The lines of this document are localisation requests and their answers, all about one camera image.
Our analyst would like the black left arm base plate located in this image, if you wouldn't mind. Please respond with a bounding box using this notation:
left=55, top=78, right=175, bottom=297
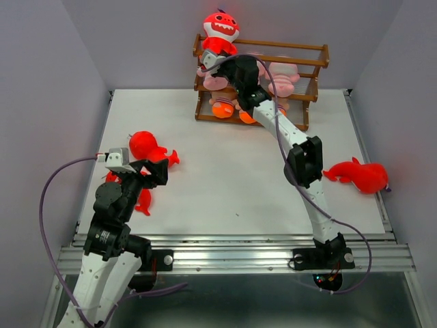
left=139, top=249, right=174, bottom=273

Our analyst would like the wooden three-tier shelf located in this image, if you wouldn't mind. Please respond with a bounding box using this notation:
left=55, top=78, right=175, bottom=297
left=193, top=33, right=330, bottom=131

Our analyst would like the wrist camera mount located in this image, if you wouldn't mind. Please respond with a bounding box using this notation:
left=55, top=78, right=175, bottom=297
left=96, top=148, right=134, bottom=173
left=199, top=49, right=225, bottom=74

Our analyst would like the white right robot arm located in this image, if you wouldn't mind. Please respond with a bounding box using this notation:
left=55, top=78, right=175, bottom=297
left=202, top=54, right=355, bottom=271

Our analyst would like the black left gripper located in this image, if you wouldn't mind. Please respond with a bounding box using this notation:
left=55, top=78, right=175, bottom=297
left=115, top=157, right=169, bottom=221

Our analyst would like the boy doll from corner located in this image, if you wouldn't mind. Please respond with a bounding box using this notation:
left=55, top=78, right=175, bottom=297
left=272, top=96, right=290, bottom=115

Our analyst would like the boy doll black hair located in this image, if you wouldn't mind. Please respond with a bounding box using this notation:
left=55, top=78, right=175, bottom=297
left=209, top=91, right=237, bottom=119

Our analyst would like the red shark plush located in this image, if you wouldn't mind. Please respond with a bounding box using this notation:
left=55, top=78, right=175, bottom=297
left=322, top=157, right=391, bottom=195
left=105, top=171, right=152, bottom=216
left=129, top=131, right=180, bottom=167
left=202, top=10, right=240, bottom=55

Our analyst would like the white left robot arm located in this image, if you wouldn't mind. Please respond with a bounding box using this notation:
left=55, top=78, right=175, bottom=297
left=59, top=150, right=169, bottom=327

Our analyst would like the pink pig plush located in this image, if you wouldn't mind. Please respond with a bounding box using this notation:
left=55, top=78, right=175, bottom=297
left=197, top=67, right=228, bottom=91
left=264, top=62, right=300, bottom=98

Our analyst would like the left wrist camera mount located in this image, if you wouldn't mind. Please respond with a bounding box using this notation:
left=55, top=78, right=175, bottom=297
left=96, top=148, right=134, bottom=173

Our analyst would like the aluminium rail frame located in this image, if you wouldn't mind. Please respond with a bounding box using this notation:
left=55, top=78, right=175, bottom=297
left=56, top=89, right=424, bottom=328

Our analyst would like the boy doll face up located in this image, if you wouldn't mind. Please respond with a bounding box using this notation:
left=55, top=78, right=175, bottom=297
left=238, top=110, right=256, bottom=124

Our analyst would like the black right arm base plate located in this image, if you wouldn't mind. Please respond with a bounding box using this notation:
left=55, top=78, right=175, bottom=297
left=288, top=248, right=356, bottom=271

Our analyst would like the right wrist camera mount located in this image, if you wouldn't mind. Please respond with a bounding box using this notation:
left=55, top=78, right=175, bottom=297
left=199, top=49, right=225, bottom=74

